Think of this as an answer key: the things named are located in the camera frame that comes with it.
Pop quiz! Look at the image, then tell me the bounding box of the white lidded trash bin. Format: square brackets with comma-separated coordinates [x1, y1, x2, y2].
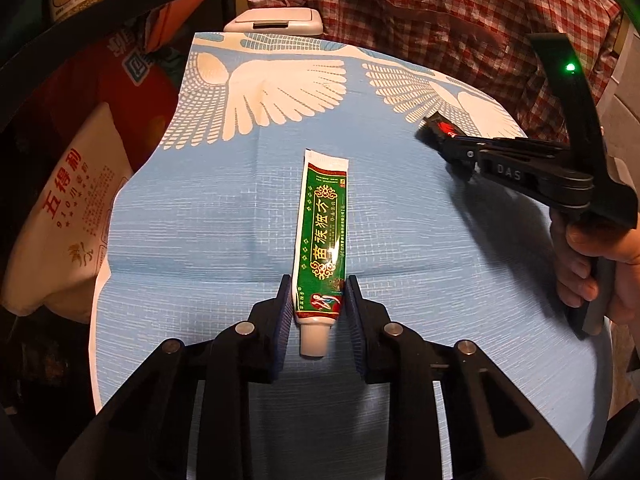
[224, 8, 323, 37]

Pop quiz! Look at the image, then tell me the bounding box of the red plaid shirt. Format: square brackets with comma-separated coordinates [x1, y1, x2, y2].
[247, 0, 623, 142]

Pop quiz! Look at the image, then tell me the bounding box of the blue cloth with white wings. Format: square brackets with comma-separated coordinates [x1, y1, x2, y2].
[92, 32, 611, 467]

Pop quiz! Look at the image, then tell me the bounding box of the person's right hand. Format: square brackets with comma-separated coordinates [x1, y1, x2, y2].
[550, 209, 639, 328]

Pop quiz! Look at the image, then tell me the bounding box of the white rice sack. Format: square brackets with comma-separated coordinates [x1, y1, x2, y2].
[1, 103, 132, 323]

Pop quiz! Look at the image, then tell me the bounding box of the green white ointment tube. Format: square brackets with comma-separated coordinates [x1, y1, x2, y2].
[292, 150, 348, 359]

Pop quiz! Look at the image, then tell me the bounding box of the black metal shelf rack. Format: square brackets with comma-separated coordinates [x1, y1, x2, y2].
[0, 0, 237, 76]

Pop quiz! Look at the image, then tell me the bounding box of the black red snack packet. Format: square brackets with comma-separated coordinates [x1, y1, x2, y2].
[434, 119, 463, 138]

